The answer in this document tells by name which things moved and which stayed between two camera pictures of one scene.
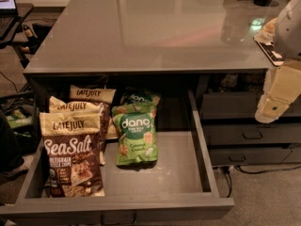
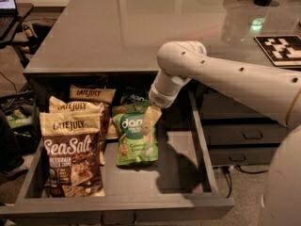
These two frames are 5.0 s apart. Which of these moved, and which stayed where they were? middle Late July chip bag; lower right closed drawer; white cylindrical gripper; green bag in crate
Moved: white cylindrical gripper
Stayed: green bag in crate; lower right closed drawer; middle Late July chip bag
